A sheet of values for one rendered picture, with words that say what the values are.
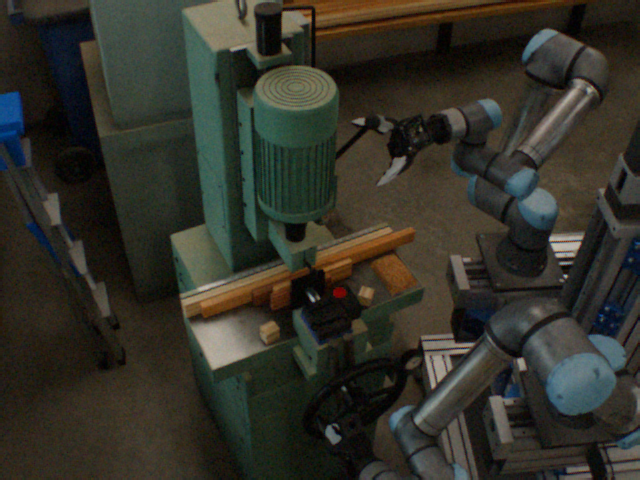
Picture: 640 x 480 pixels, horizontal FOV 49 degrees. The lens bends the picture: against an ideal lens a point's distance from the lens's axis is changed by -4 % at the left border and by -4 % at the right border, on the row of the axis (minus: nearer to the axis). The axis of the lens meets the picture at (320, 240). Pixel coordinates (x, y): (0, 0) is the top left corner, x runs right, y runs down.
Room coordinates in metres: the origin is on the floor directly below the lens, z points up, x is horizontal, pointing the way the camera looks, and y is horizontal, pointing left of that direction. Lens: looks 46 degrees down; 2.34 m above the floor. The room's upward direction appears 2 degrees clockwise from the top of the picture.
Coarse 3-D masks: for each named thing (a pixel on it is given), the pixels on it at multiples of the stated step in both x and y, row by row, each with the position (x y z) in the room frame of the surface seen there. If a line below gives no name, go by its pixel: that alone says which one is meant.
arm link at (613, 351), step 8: (592, 336) 0.99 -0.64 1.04; (600, 336) 0.99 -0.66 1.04; (600, 344) 0.97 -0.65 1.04; (608, 344) 0.97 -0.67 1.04; (616, 344) 0.97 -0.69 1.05; (608, 352) 0.94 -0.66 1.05; (616, 352) 0.94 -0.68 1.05; (624, 352) 0.94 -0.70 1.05; (608, 360) 0.92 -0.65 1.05; (616, 360) 0.92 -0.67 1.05; (624, 360) 0.92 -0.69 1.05; (616, 368) 0.90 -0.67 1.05; (624, 368) 0.91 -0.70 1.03; (616, 376) 0.88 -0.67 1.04
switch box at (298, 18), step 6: (288, 12) 1.61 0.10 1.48; (294, 12) 1.62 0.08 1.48; (294, 18) 1.59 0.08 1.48; (300, 18) 1.59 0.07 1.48; (300, 24) 1.56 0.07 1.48; (306, 24) 1.56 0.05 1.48; (306, 30) 1.56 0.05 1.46; (306, 36) 1.56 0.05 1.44; (306, 42) 1.56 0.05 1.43; (306, 48) 1.56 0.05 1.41; (306, 54) 1.56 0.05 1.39; (306, 60) 1.56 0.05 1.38; (306, 66) 1.56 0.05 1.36
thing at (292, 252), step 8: (272, 224) 1.29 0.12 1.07; (280, 224) 1.29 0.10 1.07; (272, 232) 1.29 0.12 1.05; (280, 232) 1.26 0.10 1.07; (272, 240) 1.29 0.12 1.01; (280, 240) 1.24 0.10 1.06; (304, 240) 1.24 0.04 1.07; (312, 240) 1.24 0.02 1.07; (280, 248) 1.24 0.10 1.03; (288, 248) 1.21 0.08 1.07; (296, 248) 1.21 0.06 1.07; (304, 248) 1.21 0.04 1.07; (312, 248) 1.22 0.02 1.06; (288, 256) 1.20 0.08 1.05; (296, 256) 1.20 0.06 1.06; (304, 256) 1.21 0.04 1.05; (312, 256) 1.22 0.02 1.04; (288, 264) 1.20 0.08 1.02; (296, 264) 1.20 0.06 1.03; (304, 264) 1.21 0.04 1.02; (312, 264) 1.22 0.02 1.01
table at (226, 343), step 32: (352, 288) 1.23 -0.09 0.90; (384, 288) 1.24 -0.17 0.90; (416, 288) 1.24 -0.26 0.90; (192, 320) 1.11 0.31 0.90; (224, 320) 1.11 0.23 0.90; (256, 320) 1.12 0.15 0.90; (288, 320) 1.12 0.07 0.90; (224, 352) 1.01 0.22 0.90; (256, 352) 1.02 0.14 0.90; (288, 352) 1.06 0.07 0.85
